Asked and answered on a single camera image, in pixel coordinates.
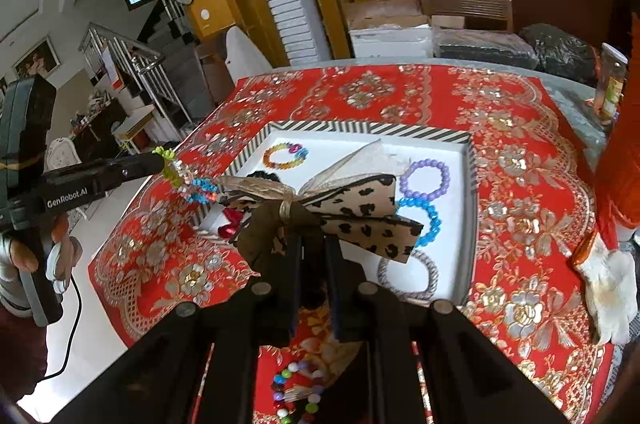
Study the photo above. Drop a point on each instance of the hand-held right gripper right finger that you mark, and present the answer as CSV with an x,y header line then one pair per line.
x,y
336,289

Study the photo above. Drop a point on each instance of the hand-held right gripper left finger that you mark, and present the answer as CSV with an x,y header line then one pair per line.
x,y
295,289

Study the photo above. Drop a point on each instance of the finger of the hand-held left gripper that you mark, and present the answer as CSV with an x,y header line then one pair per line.
x,y
140,166

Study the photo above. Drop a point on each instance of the leopard print bow hair clip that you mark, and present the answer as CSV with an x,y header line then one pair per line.
x,y
360,209

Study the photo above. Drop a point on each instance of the striped white tray box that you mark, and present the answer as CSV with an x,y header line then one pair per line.
x,y
350,144

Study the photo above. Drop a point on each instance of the person's left hand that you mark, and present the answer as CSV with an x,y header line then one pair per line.
x,y
27,256

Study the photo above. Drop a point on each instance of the white ornate chair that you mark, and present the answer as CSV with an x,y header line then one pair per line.
x,y
62,154

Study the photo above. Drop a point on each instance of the small white desk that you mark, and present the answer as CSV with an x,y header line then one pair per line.
x,y
132,119

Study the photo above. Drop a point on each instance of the dark wooden cabinet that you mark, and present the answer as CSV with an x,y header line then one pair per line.
x,y
97,124

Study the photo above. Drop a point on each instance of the red sequin hair clip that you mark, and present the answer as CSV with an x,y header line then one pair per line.
x,y
232,221

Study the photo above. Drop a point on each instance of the steel stair railing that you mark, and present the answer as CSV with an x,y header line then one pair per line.
x,y
145,69

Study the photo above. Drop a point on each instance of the red white paper sign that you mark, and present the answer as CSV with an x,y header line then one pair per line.
x,y
112,66

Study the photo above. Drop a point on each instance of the black scrunchie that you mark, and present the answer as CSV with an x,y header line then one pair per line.
x,y
262,176

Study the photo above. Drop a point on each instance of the grey staircase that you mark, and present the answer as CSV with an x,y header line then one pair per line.
x,y
175,54

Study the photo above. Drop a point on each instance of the red floral tablecloth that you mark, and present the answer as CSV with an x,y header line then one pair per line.
x,y
525,204

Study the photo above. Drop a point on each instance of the person's maroon clothing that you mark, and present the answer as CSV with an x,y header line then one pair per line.
x,y
20,354

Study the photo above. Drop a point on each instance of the white foam box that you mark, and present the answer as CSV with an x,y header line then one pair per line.
x,y
390,43

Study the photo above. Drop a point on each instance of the open cardboard box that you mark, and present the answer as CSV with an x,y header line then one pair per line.
x,y
385,11

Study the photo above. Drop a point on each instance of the black wrapped package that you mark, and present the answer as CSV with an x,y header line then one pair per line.
x,y
485,46

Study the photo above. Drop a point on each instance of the orange white plush toy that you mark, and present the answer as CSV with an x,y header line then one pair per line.
x,y
620,184

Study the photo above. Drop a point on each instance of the slatted wooden chair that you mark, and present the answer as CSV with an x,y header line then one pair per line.
x,y
465,9

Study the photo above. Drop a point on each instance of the black plastic bag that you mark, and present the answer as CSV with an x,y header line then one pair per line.
x,y
562,49

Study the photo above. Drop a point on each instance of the glass jar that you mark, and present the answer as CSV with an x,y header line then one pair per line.
x,y
611,89

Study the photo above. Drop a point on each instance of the framed wall painting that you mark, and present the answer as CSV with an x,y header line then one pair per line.
x,y
35,59

